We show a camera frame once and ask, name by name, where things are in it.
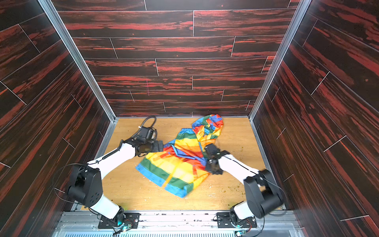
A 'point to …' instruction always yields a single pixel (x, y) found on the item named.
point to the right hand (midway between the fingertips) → (214, 168)
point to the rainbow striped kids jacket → (181, 166)
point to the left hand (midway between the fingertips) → (160, 146)
